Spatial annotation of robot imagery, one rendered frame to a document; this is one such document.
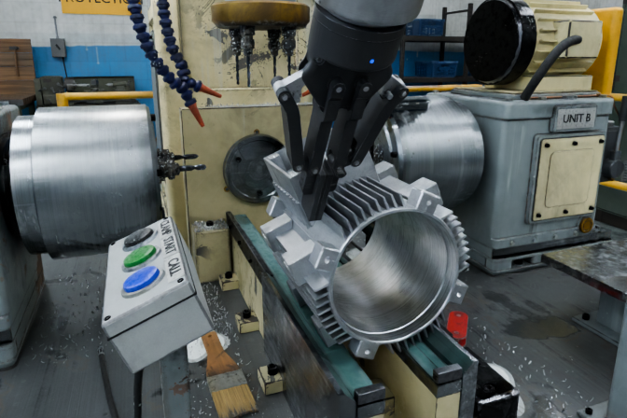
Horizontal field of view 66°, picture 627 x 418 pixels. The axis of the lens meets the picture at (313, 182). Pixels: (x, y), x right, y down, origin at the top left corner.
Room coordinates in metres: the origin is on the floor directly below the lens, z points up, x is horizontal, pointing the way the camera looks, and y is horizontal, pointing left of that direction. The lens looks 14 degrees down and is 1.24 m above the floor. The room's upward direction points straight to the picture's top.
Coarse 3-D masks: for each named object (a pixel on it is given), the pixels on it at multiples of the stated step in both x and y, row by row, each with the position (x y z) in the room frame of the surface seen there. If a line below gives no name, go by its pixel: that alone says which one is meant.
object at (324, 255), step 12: (420, 192) 0.49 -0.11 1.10; (276, 204) 0.62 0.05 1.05; (420, 204) 0.49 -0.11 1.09; (432, 204) 0.49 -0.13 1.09; (276, 216) 0.62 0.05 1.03; (312, 252) 0.47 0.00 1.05; (324, 252) 0.45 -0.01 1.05; (336, 252) 0.46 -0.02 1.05; (312, 264) 0.46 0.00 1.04; (324, 264) 0.45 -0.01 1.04; (456, 288) 0.51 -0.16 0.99; (456, 300) 0.51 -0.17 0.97; (360, 348) 0.47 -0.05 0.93; (372, 348) 0.47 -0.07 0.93
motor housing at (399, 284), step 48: (336, 192) 0.53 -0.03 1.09; (384, 192) 0.49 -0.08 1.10; (288, 240) 0.55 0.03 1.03; (336, 240) 0.47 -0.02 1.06; (384, 240) 0.65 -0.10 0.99; (432, 240) 0.55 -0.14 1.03; (336, 288) 0.60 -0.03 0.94; (384, 288) 0.58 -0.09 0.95; (432, 288) 0.53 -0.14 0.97; (336, 336) 0.46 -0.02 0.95; (384, 336) 0.49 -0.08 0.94
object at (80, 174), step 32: (32, 128) 0.71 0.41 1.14; (64, 128) 0.72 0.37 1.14; (96, 128) 0.73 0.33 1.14; (128, 128) 0.74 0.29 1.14; (32, 160) 0.67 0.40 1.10; (64, 160) 0.68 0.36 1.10; (96, 160) 0.70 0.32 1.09; (128, 160) 0.71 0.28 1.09; (160, 160) 0.78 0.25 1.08; (32, 192) 0.67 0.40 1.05; (64, 192) 0.67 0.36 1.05; (96, 192) 0.68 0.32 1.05; (128, 192) 0.70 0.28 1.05; (32, 224) 0.67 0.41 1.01; (64, 224) 0.67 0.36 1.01; (96, 224) 0.69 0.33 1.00; (128, 224) 0.71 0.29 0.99; (64, 256) 0.71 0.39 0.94
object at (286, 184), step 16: (304, 144) 0.65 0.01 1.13; (272, 160) 0.62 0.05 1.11; (288, 160) 0.64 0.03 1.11; (368, 160) 0.56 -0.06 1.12; (272, 176) 0.63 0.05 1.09; (288, 176) 0.53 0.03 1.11; (352, 176) 0.55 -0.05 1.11; (288, 192) 0.57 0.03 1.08; (288, 208) 0.61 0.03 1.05; (304, 224) 0.55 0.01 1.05
